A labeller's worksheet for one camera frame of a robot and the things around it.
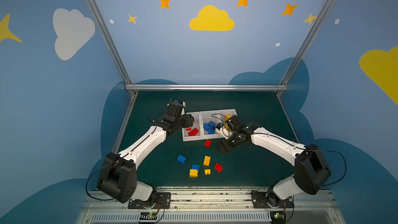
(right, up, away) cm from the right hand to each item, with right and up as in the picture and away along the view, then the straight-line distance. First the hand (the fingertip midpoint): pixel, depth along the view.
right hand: (224, 144), depth 85 cm
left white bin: (-16, +10, +12) cm, 22 cm away
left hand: (-20, +15, +1) cm, 25 cm away
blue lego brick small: (-6, +10, +16) cm, 20 cm away
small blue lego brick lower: (-16, -12, -1) cm, 20 cm away
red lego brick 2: (-3, -13, 0) cm, 13 cm away
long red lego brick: (-18, +5, +13) cm, 23 cm away
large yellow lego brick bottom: (-17, -14, -5) cm, 23 cm away
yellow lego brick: (-1, +16, -16) cm, 23 cm away
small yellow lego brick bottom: (-10, -14, -3) cm, 17 cm away
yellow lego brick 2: (-10, -10, +2) cm, 14 cm away
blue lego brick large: (-24, -8, +1) cm, 26 cm away
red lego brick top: (-9, -2, +9) cm, 13 cm away
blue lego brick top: (-10, +8, +12) cm, 18 cm away
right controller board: (+24, -32, -12) cm, 42 cm away
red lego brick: (-21, +6, +14) cm, 26 cm away
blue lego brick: (-6, +6, +13) cm, 15 cm away
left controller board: (-38, -31, -12) cm, 51 cm away
